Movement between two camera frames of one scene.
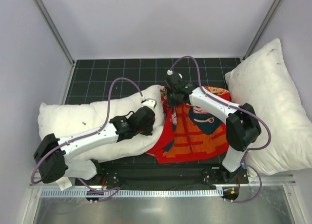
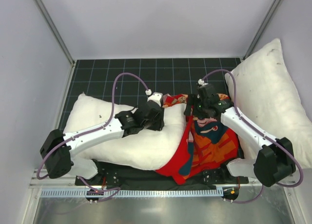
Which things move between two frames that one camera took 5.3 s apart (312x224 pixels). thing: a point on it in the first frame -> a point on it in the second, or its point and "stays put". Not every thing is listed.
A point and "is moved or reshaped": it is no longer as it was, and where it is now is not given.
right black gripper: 173,97 -> 190,104
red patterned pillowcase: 189,132 is moved or reshaped
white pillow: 65,120 is moved or reshaped
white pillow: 264,80 stays put
